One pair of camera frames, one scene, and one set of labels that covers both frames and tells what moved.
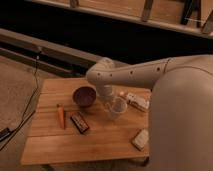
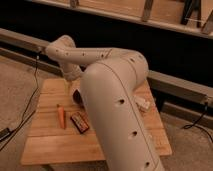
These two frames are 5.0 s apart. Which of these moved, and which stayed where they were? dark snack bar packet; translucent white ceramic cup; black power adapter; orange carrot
Moved: translucent white ceramic cup
Stayed: dark snack bar packet; black power adapter; orange carrot
